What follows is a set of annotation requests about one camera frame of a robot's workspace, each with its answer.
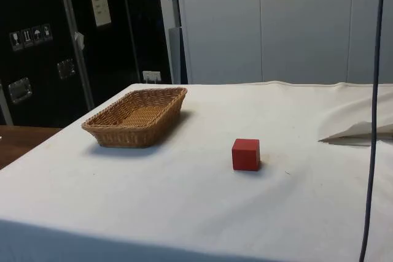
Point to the black cabinet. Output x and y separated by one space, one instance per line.
40 4

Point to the brown wicker basket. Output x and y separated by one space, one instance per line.
135 114

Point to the red cube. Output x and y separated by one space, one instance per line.
245 156

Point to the pale locker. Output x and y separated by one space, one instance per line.
221 29
304 29
362 29

